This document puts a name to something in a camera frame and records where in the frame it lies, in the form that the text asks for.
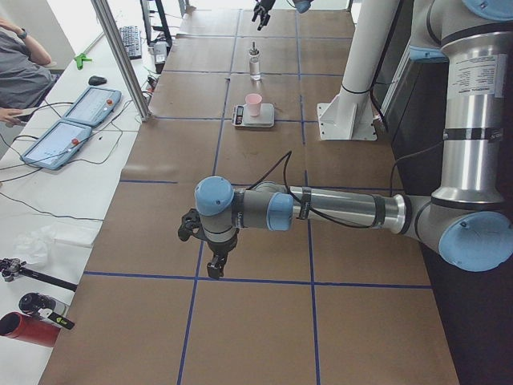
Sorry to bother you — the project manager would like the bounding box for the seated person grey shirt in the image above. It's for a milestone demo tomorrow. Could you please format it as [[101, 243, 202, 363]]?
[[1, 18, 56, 126]]

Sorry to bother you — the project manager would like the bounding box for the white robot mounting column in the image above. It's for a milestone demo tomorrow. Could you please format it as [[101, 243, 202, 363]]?
[[317, 0, 400, 141]]

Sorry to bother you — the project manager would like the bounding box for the crumpled white plastic bag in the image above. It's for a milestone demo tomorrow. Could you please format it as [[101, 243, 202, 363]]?
[[13, 226, 55, 265]]

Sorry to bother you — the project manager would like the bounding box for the aluminium frame post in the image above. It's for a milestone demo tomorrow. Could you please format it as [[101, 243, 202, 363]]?
[[91, 0, 151, 122]]

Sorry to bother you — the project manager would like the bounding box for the black silver cylinder tool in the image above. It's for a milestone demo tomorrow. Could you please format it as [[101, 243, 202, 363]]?
[[18, 293, 75, 330]]

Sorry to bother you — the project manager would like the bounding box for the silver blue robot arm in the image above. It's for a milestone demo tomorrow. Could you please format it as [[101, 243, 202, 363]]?
[[178, 1, 512, 279], [252, 0, 312, 30]]

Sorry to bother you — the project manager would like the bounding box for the black rod tool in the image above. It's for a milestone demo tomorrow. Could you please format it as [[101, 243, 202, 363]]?
[[1, 258, 78, 292]]

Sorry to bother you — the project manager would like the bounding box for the black cabinet beside table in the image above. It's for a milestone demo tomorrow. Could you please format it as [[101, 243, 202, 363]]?
[[368, 0, 454, 189]]

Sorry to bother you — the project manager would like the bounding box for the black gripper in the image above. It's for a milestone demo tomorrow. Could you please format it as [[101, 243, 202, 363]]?
[[252, 0, 276, 30], [203, 227, 239, 280]]

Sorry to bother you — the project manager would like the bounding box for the near blue teach pendant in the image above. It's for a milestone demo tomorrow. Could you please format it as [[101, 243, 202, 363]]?
[[21, 120, 92, 170]]

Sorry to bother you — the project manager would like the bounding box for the green plastic clamp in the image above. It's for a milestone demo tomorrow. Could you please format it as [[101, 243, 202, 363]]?
[[74, 53, 93, 71]]

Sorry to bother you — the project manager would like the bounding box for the red cylinder tube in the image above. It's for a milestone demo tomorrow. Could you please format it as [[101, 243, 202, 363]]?
[[1, 312, 60, 347]]

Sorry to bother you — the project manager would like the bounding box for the silver digital kitchen scale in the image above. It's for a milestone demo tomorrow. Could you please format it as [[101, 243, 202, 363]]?
[[232, 103, 275, 128]]

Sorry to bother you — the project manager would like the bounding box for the glass sauce bottle steel spout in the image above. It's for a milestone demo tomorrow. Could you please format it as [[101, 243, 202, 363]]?
[[248, 41, 261, 81]]

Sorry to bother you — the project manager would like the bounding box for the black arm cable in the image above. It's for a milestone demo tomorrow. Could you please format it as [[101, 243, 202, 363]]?
[[249, 149, 446, 230]]

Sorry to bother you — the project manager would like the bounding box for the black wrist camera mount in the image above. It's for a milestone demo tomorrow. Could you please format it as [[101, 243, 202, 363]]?
[[177, 209, 205, 241]]

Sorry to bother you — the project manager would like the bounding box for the blue teach pendant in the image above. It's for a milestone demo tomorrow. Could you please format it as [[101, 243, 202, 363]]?
[[63, 86, 122, 128], [21, 120, 92, 170]]

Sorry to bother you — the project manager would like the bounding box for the small white box device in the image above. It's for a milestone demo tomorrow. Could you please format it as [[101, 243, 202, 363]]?
[[153, 41, 168, 74]]

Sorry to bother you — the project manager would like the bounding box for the black keyboard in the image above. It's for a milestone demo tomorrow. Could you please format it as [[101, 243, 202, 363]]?
[[119, 26, 143, 60]]

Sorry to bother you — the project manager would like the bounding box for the far blue teach pendant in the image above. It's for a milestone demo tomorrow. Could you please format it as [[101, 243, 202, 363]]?
[[63, 86, 122, 128]]

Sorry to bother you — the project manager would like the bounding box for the black computer mouse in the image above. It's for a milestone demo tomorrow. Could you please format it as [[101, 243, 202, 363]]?
[[88, 75, 107, 86]]

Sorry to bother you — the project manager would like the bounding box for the pink plastic cup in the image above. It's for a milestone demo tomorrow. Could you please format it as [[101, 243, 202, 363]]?
[[244, 93, 263, 116]]

